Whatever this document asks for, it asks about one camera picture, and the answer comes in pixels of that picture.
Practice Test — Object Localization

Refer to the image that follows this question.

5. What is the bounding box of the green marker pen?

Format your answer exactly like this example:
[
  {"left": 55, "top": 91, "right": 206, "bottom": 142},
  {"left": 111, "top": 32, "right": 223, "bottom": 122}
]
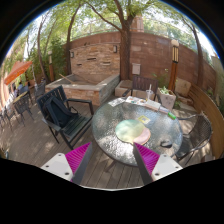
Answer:
[{"left": 168, "top": 112, "right": 176, "bottom": 120}]

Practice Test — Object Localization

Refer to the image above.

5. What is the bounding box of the black backpack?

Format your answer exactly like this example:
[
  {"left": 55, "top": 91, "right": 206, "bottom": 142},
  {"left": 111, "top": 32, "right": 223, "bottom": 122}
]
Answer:
[{"left": 43, "top": 96, "right": 78, "bottom": 128}]

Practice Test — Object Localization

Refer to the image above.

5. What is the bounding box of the paper magazine on table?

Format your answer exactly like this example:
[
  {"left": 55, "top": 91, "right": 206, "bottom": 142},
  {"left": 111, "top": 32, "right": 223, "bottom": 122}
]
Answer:
[{"left": 108, "top": 98, "right": 125, "bottom": 107}]

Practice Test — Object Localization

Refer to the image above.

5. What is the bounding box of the open book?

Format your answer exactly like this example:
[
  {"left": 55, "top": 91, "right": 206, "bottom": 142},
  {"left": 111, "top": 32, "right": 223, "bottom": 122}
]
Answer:
[{"left": 140, "top": 100, "right": 161, "bottom": 111}]

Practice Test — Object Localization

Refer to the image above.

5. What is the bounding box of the round pink mouse pad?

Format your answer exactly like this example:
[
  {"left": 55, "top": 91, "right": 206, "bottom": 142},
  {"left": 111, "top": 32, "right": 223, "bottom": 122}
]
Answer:
[{"left": 135, "top": 128, "right": 151, "bottom": 145}]

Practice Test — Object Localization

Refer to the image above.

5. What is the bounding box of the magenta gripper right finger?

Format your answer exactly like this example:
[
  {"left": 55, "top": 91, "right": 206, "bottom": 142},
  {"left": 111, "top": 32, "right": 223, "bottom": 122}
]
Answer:
[{"left": 133, "top": 143, "right": 182, "bottom": 185}]

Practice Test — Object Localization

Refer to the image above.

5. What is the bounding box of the metal mesh patio chair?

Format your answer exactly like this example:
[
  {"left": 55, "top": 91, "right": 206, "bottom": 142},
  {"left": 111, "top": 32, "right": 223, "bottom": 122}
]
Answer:
[{"left": 175, "top": 114, "right": 212, "bottom": 161}]

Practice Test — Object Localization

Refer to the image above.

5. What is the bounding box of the dark wooden slat chair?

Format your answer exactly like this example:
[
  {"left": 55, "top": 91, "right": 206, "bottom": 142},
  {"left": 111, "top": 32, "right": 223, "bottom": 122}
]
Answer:
[{"left": 122, "top": 75, "right": 158, "bottom": 97}]

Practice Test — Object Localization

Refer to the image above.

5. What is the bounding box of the round glass patio table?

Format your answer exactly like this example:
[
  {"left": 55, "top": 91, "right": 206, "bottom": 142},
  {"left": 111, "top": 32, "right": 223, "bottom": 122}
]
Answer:
[{"left": 92, "top": 98, "right": 183, "bottom": 166}]

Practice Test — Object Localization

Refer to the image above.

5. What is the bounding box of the orange patio umbrella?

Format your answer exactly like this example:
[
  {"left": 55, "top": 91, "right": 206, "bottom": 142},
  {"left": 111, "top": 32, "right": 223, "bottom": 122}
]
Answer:
[{"left": 4, "top": 61, "right": 32, "bottom": 85}]

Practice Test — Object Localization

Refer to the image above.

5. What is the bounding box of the round green mouse pad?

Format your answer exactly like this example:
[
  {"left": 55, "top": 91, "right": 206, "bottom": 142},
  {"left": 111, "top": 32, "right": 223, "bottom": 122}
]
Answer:
[{"left": 115, "top": 119, "right": 145, "bottom": 143}]

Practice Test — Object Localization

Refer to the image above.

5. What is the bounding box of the white square plant pot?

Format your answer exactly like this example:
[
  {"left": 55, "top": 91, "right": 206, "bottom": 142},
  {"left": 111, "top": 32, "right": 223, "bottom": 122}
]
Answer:
[{"left": 157, "top": 87, "right": 176, "bottom": 110}]

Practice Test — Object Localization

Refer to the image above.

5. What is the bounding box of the large tree trunk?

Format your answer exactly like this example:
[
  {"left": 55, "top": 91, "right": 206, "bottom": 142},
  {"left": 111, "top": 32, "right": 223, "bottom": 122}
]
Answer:
[{"left": 118, "top": 13, "right": 135, "bottom": 81}]

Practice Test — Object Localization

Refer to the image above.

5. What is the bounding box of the wooden lamp post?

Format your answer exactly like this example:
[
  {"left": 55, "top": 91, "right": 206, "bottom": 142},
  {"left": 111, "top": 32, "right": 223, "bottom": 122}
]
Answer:
[{"left": 168, "top": 39, "right": 179, "bottom": 91}]

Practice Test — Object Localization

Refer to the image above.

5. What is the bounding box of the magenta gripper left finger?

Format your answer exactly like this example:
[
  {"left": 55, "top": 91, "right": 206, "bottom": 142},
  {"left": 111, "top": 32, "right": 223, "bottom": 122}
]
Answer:
[{"left": 42, "top": 142, "right": 92, "bottom": 185}]

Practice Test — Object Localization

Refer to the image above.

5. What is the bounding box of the stone raised planter box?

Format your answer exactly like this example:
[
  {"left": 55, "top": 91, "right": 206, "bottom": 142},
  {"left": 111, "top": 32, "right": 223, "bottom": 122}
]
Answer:
[{"left": 45, "top": 75, "right": 120, "bottom": 106}]

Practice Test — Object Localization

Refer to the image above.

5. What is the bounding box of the clear plastic cup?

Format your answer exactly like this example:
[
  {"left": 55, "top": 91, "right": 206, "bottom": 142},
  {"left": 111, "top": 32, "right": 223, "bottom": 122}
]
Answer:
[{"left": 146, "top": 90, "right": 154, "bottom": 101}]

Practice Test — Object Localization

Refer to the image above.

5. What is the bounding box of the black plastic patio chair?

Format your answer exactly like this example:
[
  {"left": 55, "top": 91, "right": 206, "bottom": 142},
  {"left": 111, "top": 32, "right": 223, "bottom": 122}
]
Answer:
[{"left": 37, "top": 86, "right": 94, "bottom": 149}]

